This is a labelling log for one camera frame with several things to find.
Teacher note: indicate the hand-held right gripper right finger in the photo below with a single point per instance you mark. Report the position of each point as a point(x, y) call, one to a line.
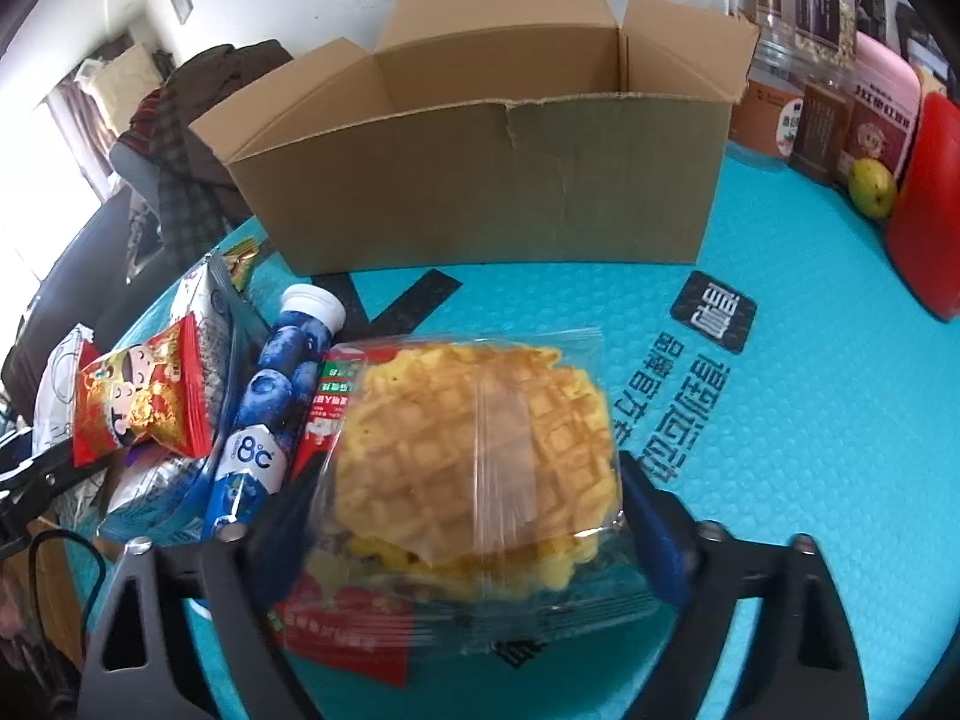
point(660, 532)

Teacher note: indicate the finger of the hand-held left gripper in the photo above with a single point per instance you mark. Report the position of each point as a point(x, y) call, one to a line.
point(37, 465)

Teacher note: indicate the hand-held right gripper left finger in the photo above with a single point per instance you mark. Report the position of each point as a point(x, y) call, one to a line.
point(281, 532)

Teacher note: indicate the red cartoon snack packet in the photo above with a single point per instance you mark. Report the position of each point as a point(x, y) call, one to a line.
point(142, 397)

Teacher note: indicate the blue blueberry print tube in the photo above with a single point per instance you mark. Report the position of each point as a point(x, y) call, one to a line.
point(266, 405)

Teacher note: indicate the clear waffle packet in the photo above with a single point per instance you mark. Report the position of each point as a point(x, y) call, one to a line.
point(472, 435)

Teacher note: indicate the purple white snack packet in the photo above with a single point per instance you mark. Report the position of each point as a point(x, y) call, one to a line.
point(217, 330)

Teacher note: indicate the cardboard box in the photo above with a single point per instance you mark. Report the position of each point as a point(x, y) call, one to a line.
point(487, 187)

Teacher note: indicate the white bread packet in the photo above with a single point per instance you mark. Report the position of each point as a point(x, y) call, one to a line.
point(60, 382)

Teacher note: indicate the teal foam mat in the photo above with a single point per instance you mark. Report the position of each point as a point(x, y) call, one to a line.
point(787, 465)

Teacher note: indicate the floral patterned cloth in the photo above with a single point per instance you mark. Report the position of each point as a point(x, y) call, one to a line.
point(30, 637)

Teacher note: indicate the black chair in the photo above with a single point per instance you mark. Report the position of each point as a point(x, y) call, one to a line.
point(67, 292)

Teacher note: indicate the gold green snack packet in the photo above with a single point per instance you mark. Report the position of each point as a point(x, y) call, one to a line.
point(244, 262)

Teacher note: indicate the plaid garment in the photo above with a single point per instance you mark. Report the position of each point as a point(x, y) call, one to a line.
point(180, 180)

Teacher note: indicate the beige cushion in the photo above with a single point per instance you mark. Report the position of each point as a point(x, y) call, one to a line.
point(127, 75)

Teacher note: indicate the green pear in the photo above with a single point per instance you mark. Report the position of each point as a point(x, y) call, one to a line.
point(872, 189)

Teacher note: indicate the brown powder jar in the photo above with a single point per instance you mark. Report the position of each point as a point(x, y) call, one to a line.
point(757, 120)

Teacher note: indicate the red canister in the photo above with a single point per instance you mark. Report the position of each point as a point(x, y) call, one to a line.
point(930, 202)

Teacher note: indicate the dark brown label jar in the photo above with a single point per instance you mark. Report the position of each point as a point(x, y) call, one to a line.
point(821, 135)

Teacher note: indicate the pink canister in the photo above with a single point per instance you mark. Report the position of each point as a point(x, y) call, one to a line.
point(877, 127)

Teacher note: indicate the black box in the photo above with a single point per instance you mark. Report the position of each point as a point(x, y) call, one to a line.
point(921, 41)

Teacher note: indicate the clear jar of nuts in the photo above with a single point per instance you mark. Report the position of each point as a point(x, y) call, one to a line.
point(825, 0)

